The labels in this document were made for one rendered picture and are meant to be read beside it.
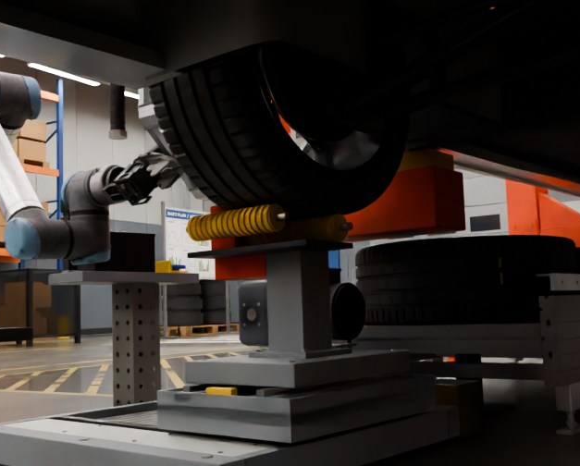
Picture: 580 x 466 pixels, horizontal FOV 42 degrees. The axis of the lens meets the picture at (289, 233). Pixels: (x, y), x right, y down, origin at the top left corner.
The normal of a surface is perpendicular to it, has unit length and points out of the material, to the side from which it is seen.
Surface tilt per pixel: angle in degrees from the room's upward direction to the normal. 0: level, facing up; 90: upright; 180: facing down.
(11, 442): 90
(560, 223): 90
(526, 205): 90
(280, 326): 90
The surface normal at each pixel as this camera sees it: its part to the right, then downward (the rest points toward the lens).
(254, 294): -0.65, -0.06
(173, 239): 0.83, -0.08
